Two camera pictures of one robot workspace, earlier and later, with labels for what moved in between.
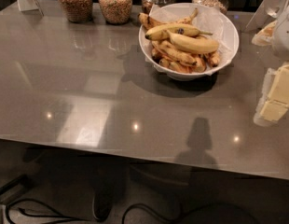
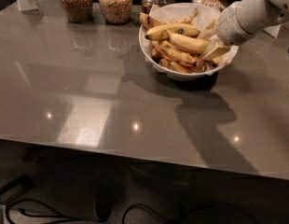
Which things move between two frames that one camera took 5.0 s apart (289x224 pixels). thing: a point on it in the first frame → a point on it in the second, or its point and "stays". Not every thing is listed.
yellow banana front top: (200, 46) stays
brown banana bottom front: (174, 65) stays
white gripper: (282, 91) → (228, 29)
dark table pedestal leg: (103, 188) stays
